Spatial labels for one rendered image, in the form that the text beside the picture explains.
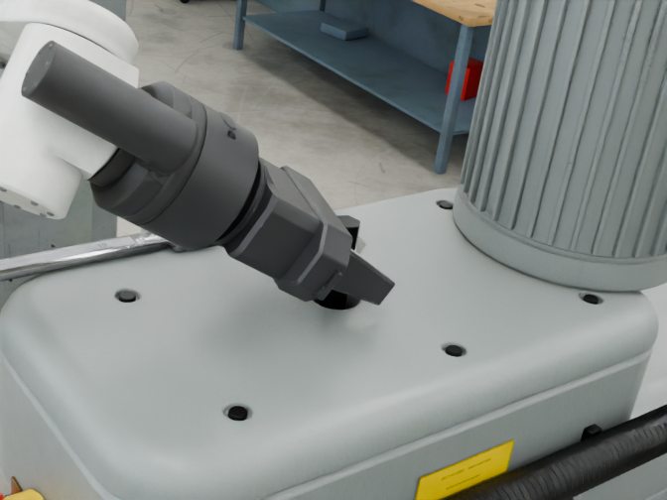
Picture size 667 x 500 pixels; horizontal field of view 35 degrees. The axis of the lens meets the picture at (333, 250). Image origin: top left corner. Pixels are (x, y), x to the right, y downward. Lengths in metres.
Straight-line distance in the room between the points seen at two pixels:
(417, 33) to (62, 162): 6.46
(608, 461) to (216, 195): 0.36
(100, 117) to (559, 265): 0.40
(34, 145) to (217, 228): 0.12
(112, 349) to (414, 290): 0.24
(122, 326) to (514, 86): 0.34
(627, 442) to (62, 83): 0.50
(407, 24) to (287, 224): 6.45
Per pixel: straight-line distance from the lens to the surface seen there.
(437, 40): 6.90
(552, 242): 0.83
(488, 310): 0.79
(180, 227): 0.66
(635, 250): 0.85
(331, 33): 7.11
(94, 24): 0.64
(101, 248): 0.79
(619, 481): 1.00
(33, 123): 0.62
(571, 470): 0.81
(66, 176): 0.63
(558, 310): 0.82
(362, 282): 0.73
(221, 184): 0.65
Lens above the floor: 2.28
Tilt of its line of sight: 28 degrees down
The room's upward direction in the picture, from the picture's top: 9 degrees clockwise
